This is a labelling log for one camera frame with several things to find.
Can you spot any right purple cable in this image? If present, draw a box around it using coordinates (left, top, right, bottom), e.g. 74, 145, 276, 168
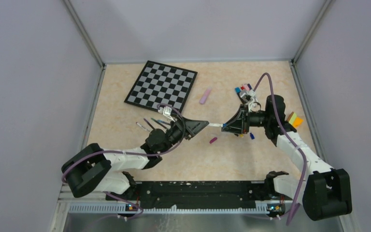
253, 72, 308, 226

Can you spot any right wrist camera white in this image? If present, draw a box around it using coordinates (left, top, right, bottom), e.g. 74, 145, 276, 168
239, 89, 258, 109

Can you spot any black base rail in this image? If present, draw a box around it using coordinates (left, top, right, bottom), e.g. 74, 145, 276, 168
119, 181, 290, 209

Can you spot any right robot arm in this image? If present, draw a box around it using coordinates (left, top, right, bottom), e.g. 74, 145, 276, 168
221, 95, 353, 221

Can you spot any purple gel pen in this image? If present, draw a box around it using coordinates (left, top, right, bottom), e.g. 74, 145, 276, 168
143, 118, 155, 130

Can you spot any white marker blue cap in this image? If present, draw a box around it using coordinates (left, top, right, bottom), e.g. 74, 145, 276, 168
208, 123, 227, 128

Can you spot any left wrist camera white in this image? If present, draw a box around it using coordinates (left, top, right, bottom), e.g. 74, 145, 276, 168
158, 106, 175, 121

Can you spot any lilac highlighter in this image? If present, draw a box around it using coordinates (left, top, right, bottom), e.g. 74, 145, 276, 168
199, 87, 212, 104

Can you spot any green gel pen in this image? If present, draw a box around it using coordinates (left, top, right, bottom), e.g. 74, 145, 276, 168
151, 118, 168, 129

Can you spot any blue gel pen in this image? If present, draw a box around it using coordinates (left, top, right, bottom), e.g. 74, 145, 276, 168
157, 120, 170, 125

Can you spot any black grey chessboard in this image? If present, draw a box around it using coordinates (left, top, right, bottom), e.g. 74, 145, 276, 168
124, 60, 198, 112

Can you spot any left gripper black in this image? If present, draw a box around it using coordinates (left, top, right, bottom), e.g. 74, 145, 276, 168
160, 114, 209, 154

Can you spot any yellow orange block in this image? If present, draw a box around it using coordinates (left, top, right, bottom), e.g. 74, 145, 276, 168
287, 112, 304, 128

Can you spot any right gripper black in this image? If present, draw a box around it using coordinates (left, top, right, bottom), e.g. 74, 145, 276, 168
222, 104, 271, 134

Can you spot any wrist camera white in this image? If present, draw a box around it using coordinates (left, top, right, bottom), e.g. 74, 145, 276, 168
158, 106, 175, 121
239, 89, 258, 109

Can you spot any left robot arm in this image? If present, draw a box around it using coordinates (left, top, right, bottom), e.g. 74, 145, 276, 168
61, 117, 210, 200

